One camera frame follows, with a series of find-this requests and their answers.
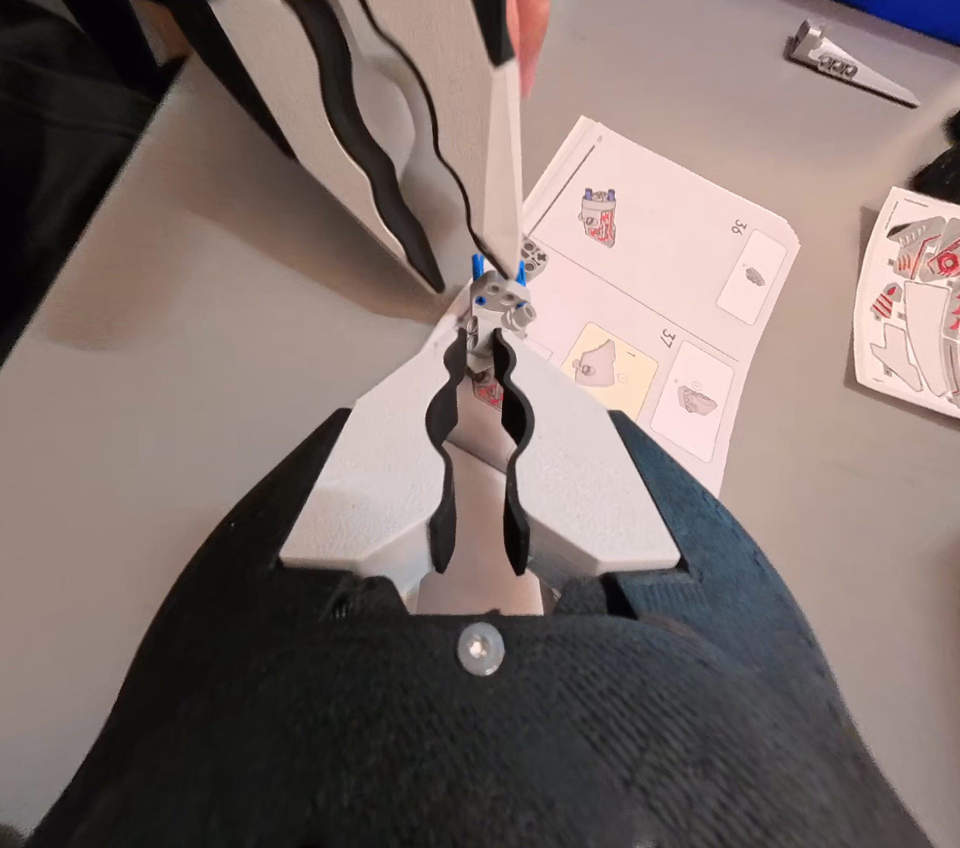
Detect person's dark clothing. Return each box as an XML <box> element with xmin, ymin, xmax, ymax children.
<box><xmin>0</xmin><ymin>0</ymin><xmax>190</xmax><ymax>370</ymax></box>

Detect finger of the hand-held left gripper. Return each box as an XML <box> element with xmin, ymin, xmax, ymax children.
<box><xmin>207</xmin><ymin>0</ymin><xmax>447</xmax><ymax>295</ymax></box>
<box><xmin>345</xmin><ymin>0</ymin><xmax>528</xmax><ymax>280</ymax></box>

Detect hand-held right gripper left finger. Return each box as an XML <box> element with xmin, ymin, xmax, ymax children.
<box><xmin>279</xmin><ymin>317</ymin><xmax>462</xmax><ymax>595</ymax></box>

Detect grey wedge brick separator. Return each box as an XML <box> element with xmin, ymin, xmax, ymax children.
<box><xmin>784</xmin><ymin>20</ymin><xmax>924</xmax><ymax>110</ymax></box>

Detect wooden pillar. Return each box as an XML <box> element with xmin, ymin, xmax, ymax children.
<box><xmin>126</xmin><ymin>0</ymin><xmax>190</xmax><ymax>67</ymax></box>

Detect grey toy brick assembly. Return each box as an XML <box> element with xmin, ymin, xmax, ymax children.
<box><xmin>465</xmin><ymin>254</ymin><xmax>539</xmax><ymax>415</ymax></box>

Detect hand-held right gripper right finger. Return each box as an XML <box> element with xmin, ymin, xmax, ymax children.
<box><xmin>491</xmin><ymin>329</ymin><xmax>689</xmax><ymax>588</ymax></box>

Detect toy sticker sheet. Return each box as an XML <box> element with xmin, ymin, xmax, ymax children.
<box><xmin>853</xmin><ymin>186</ymin><xmax>960</xmax><ymax>420</ymax></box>

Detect white instruction booklet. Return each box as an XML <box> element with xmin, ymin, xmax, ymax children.
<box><xmin>516</xmin><ymin>116</ymin><xmax>802</xmax><ymax>498</ymax></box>

